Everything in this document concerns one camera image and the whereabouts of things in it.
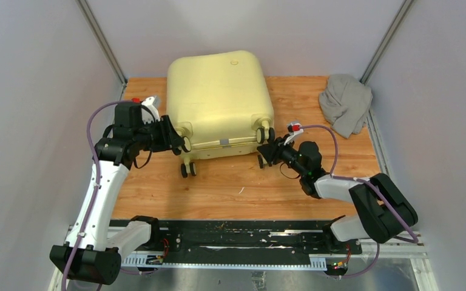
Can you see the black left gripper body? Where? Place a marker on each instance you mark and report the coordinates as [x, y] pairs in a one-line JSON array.
[[154, 136]]

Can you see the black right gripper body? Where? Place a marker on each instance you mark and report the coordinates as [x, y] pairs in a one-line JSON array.
[[287, 154]]

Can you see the cream suitcase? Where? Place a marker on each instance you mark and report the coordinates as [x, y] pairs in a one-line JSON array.
[[220, 105]]

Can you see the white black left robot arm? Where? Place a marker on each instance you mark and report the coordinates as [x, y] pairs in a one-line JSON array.
[[116, 133]]

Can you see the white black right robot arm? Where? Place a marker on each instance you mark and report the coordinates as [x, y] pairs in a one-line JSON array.
[[382, 211]]

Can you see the grey crumpled cloth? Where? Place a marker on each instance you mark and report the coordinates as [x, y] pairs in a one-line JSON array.
[[345, 103]]

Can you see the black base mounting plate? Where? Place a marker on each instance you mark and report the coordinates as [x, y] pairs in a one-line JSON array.
[[247, 242]]

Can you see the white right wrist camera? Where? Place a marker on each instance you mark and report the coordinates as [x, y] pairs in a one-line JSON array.
[[294, 129]]

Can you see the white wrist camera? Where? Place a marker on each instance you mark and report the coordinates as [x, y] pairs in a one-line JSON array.
[[294, 129], [152, 103]]

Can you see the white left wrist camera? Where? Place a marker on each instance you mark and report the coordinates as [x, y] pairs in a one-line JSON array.
[[152, 103]]

